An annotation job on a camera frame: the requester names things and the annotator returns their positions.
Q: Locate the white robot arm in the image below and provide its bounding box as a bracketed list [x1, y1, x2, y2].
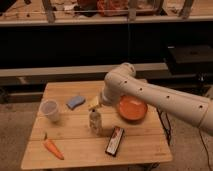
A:
[89, 63, 213, 136]

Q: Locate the wooden table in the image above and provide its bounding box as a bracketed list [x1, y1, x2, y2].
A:
[21, 81, 172, 170]

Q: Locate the black cable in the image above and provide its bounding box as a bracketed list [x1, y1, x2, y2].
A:
[157, 111, 173, 146]

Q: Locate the blue sponge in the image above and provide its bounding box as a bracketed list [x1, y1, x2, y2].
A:
[66, 95, 86, 110]

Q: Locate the orange carrot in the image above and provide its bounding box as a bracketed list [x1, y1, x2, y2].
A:
[43, 136, 64, 160]

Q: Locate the black box on right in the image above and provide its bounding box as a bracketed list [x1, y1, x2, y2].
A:
[165, 45, 213, 75]

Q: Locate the translucent plastic cup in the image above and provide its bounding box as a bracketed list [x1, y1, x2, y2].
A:
[39, 100, 60, 122]

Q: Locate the orange bowl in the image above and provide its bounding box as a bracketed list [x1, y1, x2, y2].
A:
[116, 95, 148, 121]

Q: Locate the wooden shelf with clutter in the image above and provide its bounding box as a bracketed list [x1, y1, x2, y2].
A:
[0, 0, 213, 27]

